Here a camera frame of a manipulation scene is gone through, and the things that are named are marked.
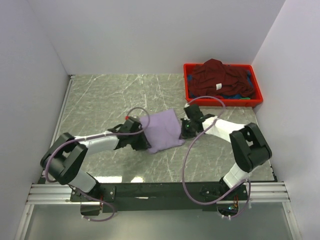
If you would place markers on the lavender t shirt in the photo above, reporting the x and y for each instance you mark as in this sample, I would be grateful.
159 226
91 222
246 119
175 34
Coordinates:
163 131

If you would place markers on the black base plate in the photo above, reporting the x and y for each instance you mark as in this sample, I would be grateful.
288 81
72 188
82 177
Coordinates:
160 196

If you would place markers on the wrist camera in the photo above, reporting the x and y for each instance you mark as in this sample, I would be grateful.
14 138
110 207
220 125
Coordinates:
131 125
194 113

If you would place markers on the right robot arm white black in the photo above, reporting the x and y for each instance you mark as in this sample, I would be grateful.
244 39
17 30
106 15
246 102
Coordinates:
249 146

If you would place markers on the dark red t shirt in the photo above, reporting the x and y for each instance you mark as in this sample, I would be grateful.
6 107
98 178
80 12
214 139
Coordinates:
213 78

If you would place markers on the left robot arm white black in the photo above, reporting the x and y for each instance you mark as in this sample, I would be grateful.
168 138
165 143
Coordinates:
62 162

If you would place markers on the aluminium front rail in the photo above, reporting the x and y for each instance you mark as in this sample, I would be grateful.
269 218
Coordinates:
54 194

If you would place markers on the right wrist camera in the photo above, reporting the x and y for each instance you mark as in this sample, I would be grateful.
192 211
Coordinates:
194 113

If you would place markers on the red plastic bin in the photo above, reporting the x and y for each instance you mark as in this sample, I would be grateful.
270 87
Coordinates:
252 102

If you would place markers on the green garment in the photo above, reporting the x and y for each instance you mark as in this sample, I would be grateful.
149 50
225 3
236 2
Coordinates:
245 98

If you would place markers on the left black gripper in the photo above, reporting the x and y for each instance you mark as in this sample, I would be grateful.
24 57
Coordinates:
143 143

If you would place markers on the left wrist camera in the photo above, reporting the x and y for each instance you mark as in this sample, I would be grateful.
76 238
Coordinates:
131 125

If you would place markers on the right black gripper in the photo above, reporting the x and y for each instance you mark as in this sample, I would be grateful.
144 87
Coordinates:
185 135

